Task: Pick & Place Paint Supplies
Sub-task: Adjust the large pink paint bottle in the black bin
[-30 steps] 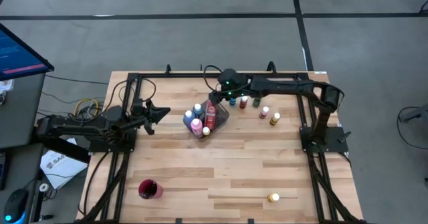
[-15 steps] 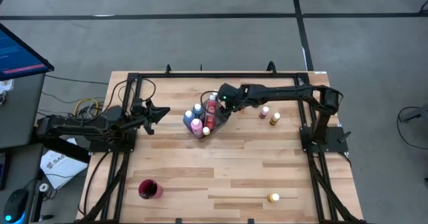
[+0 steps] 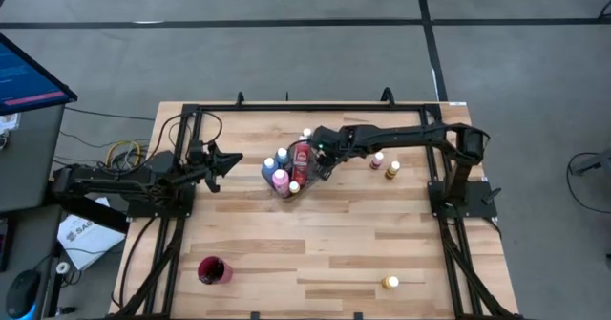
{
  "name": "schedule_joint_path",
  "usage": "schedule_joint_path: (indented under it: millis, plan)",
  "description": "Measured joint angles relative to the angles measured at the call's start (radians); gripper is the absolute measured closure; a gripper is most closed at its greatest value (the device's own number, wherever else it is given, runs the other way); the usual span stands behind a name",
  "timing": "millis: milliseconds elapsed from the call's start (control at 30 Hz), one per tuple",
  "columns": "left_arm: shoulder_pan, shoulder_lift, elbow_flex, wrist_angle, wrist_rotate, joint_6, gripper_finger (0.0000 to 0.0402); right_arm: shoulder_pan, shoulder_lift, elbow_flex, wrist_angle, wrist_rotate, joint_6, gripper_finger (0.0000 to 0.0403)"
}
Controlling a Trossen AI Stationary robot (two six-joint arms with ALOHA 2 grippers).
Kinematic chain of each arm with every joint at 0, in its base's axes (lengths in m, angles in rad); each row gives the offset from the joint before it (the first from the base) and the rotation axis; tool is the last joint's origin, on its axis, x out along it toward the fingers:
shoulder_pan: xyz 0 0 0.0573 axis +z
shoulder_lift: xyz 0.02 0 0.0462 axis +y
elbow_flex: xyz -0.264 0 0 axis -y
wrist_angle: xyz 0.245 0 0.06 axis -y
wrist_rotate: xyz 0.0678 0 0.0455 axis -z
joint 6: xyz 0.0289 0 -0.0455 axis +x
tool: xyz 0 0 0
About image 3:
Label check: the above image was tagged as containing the left wrist camera black cable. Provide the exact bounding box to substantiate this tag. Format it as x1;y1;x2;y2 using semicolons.
155;109;224;168

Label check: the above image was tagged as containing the computer monitor with blue screen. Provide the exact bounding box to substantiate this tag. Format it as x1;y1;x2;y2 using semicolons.
0;32;78;117

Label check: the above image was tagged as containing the black keyboard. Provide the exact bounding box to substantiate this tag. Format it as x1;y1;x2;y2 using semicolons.
0;217;14;272

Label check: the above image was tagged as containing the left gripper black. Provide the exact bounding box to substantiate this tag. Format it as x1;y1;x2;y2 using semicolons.
188;150;244;183

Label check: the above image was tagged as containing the grey desk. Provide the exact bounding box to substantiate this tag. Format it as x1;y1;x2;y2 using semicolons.
0;103;67;215

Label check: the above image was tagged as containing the black computer mouse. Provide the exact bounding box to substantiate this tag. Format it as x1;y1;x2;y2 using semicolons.
4;268;42;320

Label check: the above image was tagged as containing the grey metal stand foot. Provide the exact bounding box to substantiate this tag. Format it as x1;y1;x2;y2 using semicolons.
570;148;611;177

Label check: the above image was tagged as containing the large periwinkle paint bottle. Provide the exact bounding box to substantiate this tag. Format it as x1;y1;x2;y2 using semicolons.
260;156;281;187

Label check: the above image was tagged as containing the black metal rig frame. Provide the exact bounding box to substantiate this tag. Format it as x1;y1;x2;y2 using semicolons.
108;87;526;320

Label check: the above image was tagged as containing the translucent grey plastic bin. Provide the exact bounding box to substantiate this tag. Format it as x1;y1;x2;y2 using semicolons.
260;140;335;202

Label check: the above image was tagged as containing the dark red plastic cup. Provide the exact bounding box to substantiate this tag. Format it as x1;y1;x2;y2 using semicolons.
197;255;235;287

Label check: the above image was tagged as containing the thin black floor cable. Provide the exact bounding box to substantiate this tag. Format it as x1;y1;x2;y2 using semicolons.
64;105;157;122

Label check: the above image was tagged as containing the white printed paper sheet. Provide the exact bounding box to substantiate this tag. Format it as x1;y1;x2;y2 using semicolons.
55;196;127;271

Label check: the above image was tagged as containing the large pink paint bottle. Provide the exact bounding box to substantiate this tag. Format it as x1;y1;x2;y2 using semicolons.
270;168;291;199

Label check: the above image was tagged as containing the looped black floor cable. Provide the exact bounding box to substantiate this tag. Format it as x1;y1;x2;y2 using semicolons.
566;151;611;216

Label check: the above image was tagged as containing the black desk bar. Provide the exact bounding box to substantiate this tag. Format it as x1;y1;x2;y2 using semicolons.
42;193;130;235

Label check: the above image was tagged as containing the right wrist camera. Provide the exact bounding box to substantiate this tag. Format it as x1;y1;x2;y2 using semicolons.
312;153;336;181

